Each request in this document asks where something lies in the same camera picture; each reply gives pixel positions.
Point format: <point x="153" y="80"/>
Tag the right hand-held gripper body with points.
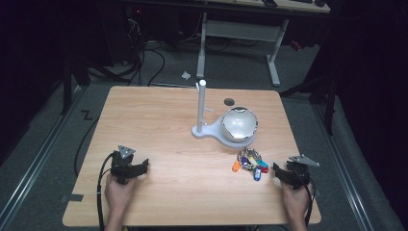
<point x="300" y="171"/>

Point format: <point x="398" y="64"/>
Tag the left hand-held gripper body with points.
<point x="122" y="162"/>

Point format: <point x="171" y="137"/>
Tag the person's right hand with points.
<point x="296" y="200"/>

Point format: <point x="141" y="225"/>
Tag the person's left hand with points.
<point x="118" y="195"/>

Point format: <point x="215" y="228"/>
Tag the black floor tape mark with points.
<point x="87" y="115"/>

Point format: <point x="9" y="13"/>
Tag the grey tape strip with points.
<point x="73" y="198"/>

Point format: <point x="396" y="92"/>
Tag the shiny silver bowl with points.
<point x="240" y="123"/>

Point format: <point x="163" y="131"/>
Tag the dark round disc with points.
<point x="229" y="102"/>

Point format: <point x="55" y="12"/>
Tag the white paper scrap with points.
<point x="186" y="75"/>

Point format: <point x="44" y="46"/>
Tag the grey-legged background desk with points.
<point x="240" y="30"/>

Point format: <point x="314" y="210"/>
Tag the metal floor rail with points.
<point x="340" y="160"/>
<point x="35" y="163"/>

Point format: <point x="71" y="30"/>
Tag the white stand with post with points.
<point x="201" y="109"/>

